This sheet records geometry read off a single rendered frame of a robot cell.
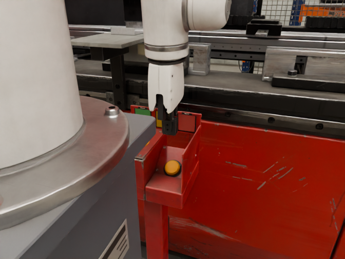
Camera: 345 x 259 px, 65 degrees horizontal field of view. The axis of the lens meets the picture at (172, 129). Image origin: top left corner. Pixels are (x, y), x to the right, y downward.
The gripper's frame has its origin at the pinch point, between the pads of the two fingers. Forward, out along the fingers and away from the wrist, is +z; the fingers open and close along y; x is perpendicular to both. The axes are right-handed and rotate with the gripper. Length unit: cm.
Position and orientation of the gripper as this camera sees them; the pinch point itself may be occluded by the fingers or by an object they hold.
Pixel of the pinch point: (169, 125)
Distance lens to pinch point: 60.3
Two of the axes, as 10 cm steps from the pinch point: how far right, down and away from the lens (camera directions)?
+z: 0.3, 8.6, 5.1
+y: -3.2, 4.9, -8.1
